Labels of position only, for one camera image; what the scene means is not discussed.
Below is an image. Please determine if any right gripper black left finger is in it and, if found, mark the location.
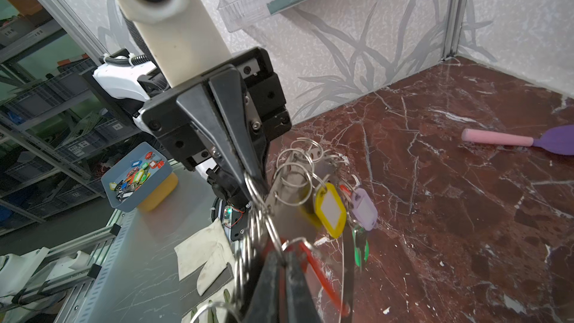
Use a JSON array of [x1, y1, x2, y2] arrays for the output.
[[242, 251, 283, 323]]

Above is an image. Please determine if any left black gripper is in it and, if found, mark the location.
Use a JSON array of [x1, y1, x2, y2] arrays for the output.
[[141, 47, 292, 209]]

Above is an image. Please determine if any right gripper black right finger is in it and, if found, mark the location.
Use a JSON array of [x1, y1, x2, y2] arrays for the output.
[[285, 252, 322, 323]]

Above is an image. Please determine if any red key tag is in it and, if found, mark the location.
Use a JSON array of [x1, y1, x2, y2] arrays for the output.
[[300, 239, 351, 318]]

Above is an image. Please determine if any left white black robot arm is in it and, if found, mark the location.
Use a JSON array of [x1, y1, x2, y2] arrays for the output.
[[94, 47, 292, 209]]

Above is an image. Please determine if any white green work glove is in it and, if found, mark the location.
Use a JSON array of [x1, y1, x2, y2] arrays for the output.
[[175, 219, 235, 322]]

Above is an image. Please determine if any green key tag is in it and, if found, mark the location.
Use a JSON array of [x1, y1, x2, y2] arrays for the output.
[[353, 227, 369, 269]]

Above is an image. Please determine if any yellow key tag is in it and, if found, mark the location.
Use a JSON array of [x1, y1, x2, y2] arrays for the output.
[[314, 182, 347, 239]]

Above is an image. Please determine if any lilac key tag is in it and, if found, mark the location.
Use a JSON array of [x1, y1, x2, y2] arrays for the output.
[[351, 187, 378, 231]]

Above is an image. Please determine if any purple pink toy spatula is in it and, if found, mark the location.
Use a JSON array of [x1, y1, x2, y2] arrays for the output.
[[461, 125, 573, 156]]

